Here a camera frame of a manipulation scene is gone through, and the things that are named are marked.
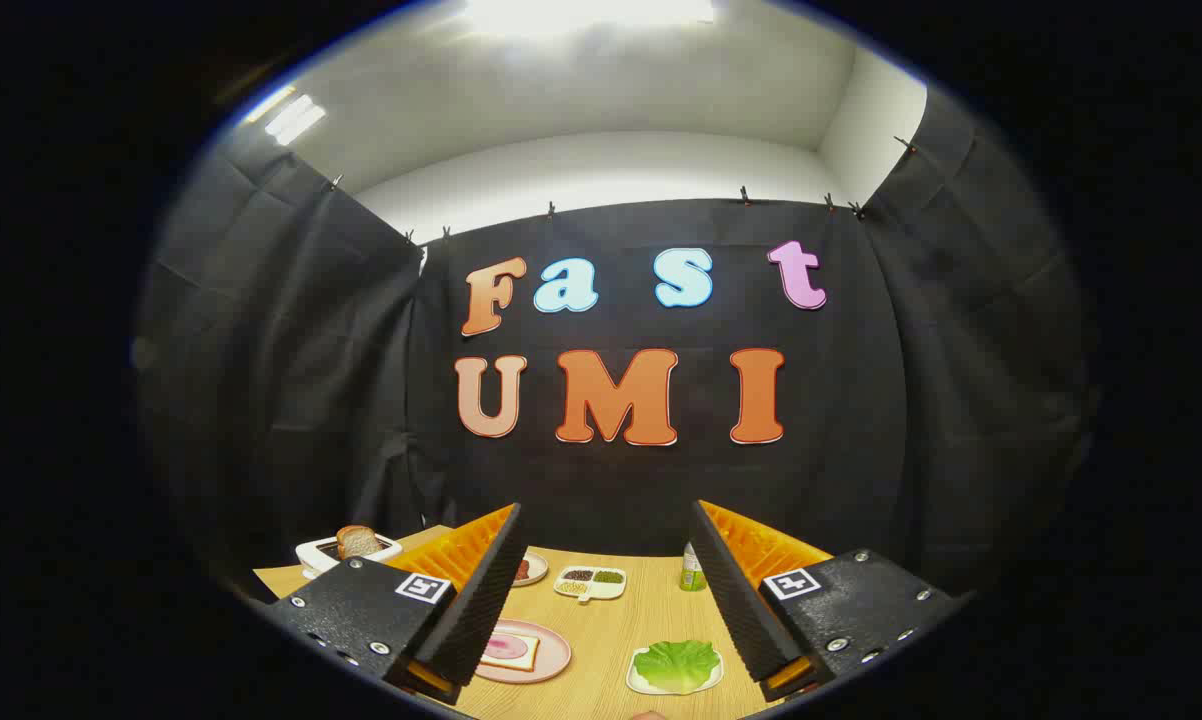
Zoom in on pink round plate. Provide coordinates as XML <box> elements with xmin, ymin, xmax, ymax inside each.
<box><xmin>476</xmin><ymin>619</ymin><xmax>572</xmax><ymax>685</ymax></box>

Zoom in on green lettuce leaf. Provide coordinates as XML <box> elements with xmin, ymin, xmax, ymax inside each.
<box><xmin>633</xmin><ymin>640</ymin><xmax>722</xmax><ymax>695</ymax></box>

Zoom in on black backdrop cloth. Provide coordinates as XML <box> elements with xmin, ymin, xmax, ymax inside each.
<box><xmin>131</xmin><ymin>85</ymin><xmax>1102</xmax><ymax>601</ymax></box>

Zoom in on small white square plate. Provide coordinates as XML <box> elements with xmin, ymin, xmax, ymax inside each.
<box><xmin>626</xmin><ymin>648</ymin><xmax>725</xmax><ymax>697</ymax></box>

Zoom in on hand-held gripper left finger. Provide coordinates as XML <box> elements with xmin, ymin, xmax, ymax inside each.
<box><xmin>261</xmin><ymin>502</ymin><xmax>524</xmax><ymax>706</ymax></box>

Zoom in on toasted bread slice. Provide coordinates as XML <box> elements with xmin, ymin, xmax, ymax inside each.
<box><xmin>336</xmin><ymin>525</ymin><xmax>385</xmax><ymax>561</ymax></box>

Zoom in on large ceiling light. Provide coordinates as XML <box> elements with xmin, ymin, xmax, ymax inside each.
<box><xmin>461</xmin><ymin>0</ymin><xmax>717</xmax><ymax>36</ymax></box>

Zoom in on small ceiling light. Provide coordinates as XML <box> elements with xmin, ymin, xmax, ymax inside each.
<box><xmin>244</xmin><ymin>88</ymin><xmax>328</xmax><ymax>147</ymax></box>

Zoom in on bread slice with ham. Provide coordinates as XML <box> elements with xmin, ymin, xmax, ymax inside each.
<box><xmin>479</xmin><ymin>632</ymin><xmax>541</xmax><ymax>673</ymax></box>

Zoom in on white toaster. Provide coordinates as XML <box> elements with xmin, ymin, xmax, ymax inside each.
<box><xmin>296</xmin><ymin>533</ymin><xmax>404</xmax><ymax>581</ymax></box>

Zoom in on white divided dish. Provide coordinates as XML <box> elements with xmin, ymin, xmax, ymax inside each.
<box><xmin>553</xmin><ymin>565</ymin><xmax>628</xmax><ymax>604</ymax></box>

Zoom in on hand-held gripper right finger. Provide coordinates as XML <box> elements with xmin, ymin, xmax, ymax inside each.
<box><xmin>689</xmin><ymin>499</ymin><xmax>972</xmax><ymax>703</ymax></box>

